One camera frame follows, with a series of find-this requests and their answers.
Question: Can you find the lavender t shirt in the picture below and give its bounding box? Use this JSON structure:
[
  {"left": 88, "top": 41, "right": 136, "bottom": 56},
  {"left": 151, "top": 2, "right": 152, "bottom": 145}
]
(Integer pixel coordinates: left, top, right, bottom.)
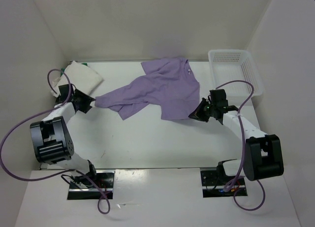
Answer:
[{"left": 95, "top": 58, "right": 200, "bottom": 121}]

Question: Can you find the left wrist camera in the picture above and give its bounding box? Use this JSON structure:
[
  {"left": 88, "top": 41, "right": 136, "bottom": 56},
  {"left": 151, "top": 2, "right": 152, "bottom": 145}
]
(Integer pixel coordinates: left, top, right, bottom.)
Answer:
[{"left": 56, "top": 84, "right": 74, "bottom": 104}]

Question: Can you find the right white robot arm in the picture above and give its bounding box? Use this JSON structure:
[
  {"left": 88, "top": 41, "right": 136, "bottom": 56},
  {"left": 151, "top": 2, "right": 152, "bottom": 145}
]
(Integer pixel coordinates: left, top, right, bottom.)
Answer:
[{"left": 189, "top": 98, "right": 284, "bottom": 181}]

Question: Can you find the white t shirt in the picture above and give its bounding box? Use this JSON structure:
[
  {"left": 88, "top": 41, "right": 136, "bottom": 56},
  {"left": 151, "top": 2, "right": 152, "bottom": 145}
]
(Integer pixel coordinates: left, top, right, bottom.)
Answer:
[{"left": 51, "top": 61, "right": 103, "bottom": 97}]

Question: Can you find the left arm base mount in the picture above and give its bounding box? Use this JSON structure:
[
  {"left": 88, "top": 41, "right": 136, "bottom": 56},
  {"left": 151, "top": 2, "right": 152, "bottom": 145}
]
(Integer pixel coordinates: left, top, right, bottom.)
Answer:
[{"left": 63, "top": 170, "right": 115, "bottom": 200}]

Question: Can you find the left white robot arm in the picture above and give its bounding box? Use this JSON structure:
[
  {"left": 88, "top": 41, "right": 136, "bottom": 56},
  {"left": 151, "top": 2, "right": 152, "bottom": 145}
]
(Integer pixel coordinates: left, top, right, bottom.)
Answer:
[{"left": 30, "top": 85, "right": 98, "bottom": 188}]

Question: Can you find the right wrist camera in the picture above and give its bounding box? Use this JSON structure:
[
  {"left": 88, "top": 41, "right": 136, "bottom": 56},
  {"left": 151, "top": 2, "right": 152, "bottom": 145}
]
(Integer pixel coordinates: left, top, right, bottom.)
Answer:
[{"left": 210, "top": 89, "right": 228, "bottom": 107}]

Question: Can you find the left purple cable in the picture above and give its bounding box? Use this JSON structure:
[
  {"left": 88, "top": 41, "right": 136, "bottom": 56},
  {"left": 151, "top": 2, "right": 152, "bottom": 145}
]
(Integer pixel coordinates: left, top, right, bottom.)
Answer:
[{"left": 0, "top": 68, "right": 113, "bottom": 214}]

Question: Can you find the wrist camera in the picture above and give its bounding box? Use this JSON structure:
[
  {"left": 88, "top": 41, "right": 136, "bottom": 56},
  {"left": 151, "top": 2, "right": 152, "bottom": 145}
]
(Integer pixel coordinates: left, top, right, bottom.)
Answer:
[
  {"left": 56, "top": 84, "right": 74, "bottom": 104},
  {"left": 210, "top": 89, "right": 228, "bottom": 107}
]

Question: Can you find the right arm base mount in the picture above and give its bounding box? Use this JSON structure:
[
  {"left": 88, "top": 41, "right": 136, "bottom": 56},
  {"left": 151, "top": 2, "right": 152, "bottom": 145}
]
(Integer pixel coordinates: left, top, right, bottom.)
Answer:
[{"left": 200, "top": 167, "right": 248, "bottom": 198}]

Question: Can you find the white plastic basket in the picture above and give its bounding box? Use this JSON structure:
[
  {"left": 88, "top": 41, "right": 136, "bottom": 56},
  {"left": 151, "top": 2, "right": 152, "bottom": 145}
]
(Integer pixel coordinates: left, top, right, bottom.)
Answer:
[{"left": 208, "top": 49, "right": 264, "bottom": 97}]

